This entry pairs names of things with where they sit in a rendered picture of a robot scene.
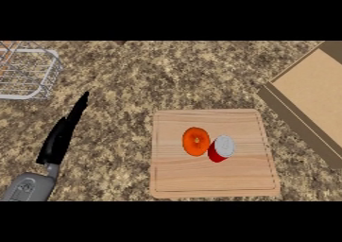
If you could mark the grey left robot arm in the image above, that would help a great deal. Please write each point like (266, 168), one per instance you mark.
(32, 186)

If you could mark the red can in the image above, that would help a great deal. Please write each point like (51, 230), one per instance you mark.
(220, 151)

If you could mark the wooden cutting board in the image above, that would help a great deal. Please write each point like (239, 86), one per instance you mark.
(213, 176)

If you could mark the orange round fruit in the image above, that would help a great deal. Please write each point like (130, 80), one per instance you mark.
(195, 141)

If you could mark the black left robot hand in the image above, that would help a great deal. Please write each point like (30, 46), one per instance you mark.
(61, 135)

